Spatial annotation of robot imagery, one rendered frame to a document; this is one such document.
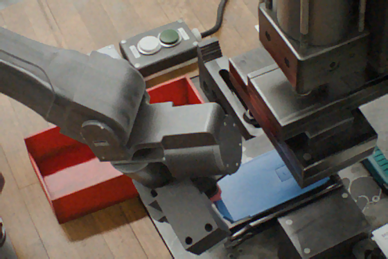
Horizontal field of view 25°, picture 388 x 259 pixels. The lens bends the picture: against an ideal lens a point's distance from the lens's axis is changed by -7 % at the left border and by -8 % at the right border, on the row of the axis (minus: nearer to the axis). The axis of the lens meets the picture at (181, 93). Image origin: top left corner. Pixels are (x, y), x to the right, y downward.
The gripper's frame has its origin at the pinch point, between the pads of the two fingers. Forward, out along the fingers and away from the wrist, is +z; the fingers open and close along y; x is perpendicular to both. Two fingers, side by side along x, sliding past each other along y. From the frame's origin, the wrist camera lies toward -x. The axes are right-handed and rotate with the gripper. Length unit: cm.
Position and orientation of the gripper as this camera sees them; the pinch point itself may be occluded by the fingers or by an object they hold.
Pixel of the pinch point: (213, 194)
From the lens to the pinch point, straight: 107.3
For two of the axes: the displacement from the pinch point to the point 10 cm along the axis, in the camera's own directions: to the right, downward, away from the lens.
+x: -4.3, -7.3, 5.4
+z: 4.5, 3.5, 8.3
